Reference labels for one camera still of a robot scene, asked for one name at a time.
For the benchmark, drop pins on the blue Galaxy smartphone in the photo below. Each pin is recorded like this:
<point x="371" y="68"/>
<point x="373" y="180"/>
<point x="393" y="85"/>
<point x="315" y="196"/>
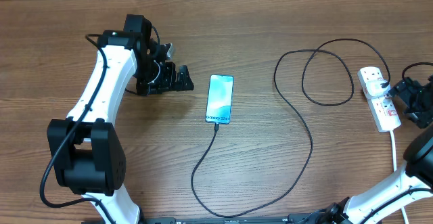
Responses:
<point x="219" y="102"/>

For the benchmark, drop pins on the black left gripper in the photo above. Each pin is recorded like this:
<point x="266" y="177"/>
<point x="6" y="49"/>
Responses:
<point x="169" y="82"/>

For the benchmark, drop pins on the white power strip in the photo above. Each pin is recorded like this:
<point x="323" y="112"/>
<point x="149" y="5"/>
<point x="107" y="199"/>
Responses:
<point x="382" y="108"/>

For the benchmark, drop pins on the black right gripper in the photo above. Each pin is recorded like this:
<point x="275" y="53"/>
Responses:
<point x="402" y="88"/>

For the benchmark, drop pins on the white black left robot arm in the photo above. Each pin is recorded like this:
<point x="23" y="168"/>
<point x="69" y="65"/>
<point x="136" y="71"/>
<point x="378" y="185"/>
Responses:
<point x="88" y="163"/>

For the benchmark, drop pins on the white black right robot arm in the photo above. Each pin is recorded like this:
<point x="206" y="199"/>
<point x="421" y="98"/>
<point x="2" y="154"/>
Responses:
<point x="395" y="191"/>

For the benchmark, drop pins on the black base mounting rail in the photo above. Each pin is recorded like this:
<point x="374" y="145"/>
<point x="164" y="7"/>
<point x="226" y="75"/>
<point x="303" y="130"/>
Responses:
<point x="292" y="218"/>

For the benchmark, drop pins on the white charger plug adapter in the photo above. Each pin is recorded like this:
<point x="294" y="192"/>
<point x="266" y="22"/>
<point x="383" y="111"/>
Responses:
<point x="375" y="89"/>

